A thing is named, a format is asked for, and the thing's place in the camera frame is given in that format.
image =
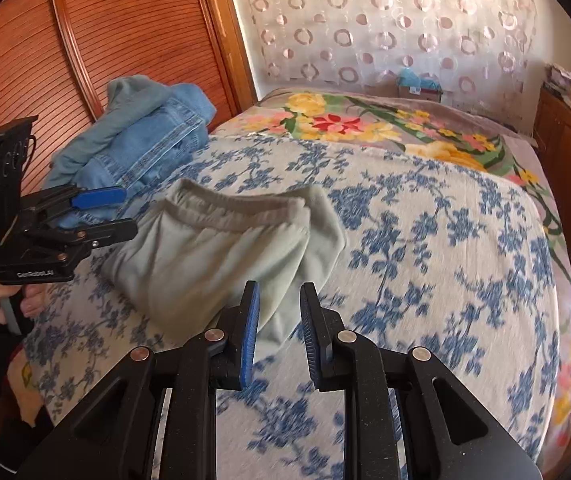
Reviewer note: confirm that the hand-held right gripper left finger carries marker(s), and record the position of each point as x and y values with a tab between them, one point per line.
249	345

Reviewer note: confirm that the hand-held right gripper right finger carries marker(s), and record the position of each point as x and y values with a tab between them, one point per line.
311	340

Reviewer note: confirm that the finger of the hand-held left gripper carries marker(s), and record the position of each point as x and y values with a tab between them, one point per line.
110	232
97	197

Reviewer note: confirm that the grey-green pants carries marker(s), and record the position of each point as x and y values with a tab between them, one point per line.
225	260

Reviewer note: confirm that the blue-grey soft garment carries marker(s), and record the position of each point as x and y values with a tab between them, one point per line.
115	115

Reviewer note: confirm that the blue denim garment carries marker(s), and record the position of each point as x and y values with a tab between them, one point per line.
165	135

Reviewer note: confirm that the blue floral padded board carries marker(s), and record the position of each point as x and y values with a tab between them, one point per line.
415	270

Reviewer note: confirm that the wooden slatted wardrobe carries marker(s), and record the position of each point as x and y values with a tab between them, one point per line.
65	50

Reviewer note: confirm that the colourful floral blanket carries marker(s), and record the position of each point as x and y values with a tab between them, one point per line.
365	115

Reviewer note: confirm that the small cardboard box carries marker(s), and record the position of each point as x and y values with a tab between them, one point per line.
418	87

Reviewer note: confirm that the sheer curtain with circles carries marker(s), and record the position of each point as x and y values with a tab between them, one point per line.
390	15

